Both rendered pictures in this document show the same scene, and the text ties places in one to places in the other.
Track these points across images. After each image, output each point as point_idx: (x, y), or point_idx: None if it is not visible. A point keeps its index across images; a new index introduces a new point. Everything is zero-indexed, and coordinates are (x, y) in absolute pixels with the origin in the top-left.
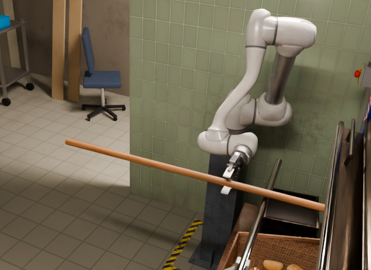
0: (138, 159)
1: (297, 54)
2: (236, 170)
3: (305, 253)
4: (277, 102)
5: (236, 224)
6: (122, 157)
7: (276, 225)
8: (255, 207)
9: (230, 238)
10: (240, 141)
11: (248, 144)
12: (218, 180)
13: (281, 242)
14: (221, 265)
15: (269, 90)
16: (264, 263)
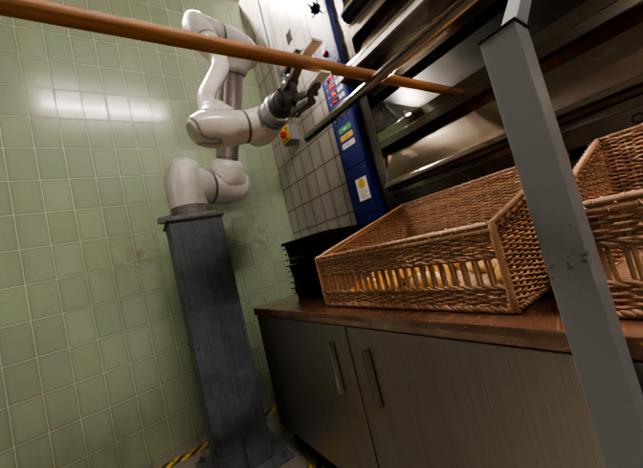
0: (113, 14)
1: (247, 69)
2: (298, 92)
3: None
4: (235, 155)
5: (277, 309)
6: (52, 4)
7: (339, 240)
8: (271, 302)
9: (295, 310)
10: (259, 106)
11: None
12: (305, 55)
13: (366, 238)
14: (337, 312)
15: None
16: (372, 276)
